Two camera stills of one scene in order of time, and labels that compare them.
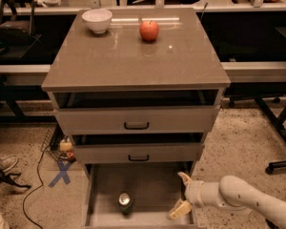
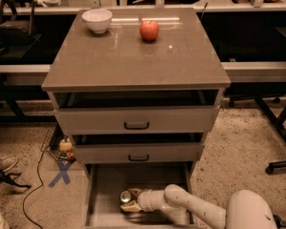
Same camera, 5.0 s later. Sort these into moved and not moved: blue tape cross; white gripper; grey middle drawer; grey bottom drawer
Moved: white gripper
Not moved: grey middle drawer; blue tape cross; grey bottom drawer
